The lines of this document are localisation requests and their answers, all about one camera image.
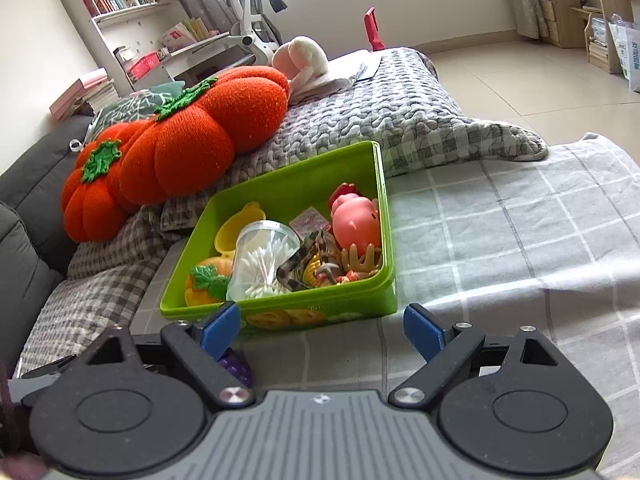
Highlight large orange pumpkin cushion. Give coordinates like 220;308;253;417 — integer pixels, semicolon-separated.
119;66;290;205

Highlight dark grey sofa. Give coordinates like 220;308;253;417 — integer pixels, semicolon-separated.
1;116;91;374

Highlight grey quilted blanket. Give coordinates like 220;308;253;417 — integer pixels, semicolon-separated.
13;48;548;377

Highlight white paper shopping bag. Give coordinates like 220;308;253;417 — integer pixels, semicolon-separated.
608;13;640;93

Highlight red chair back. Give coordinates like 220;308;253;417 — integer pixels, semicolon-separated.
363;6;385;51

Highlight green plastic bin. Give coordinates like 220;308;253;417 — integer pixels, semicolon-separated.
160;141;397;334

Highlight grey checked bed sheet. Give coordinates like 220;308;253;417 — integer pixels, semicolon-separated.
134;131;640;480

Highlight white office chair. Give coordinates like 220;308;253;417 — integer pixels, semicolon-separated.
224;0;288;65

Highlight small orange pumpkin cushion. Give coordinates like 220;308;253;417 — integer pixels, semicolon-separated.
61;119;148;243

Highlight clear cotton swab jar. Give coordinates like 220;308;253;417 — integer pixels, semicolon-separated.
226;220;300;302

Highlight purple toy grapes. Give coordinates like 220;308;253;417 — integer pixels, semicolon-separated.
218;348;253;389

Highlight orange toy pumpkin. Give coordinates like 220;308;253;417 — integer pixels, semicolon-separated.
184;257;232;307

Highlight pink white plush toy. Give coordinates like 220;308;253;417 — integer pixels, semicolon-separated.
271;36;329;98

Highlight yellow toy cup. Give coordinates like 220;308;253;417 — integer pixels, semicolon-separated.
214;202;266;258

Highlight wooden shelf unit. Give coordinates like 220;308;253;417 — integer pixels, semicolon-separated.
538;0;634;75

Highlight small orange figurine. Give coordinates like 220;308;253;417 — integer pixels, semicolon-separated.
320;244;382;285

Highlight pink book stack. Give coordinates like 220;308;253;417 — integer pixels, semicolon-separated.
50;67;119;122

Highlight green patterned pillow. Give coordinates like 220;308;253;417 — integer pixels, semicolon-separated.
84;80;186;144

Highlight pink toy pig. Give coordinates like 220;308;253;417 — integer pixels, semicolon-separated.
328;183;382;256

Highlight pink box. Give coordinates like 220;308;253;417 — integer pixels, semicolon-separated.
288;207;331;238

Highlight toy corn cob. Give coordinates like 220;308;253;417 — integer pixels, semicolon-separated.
303;255;335;288

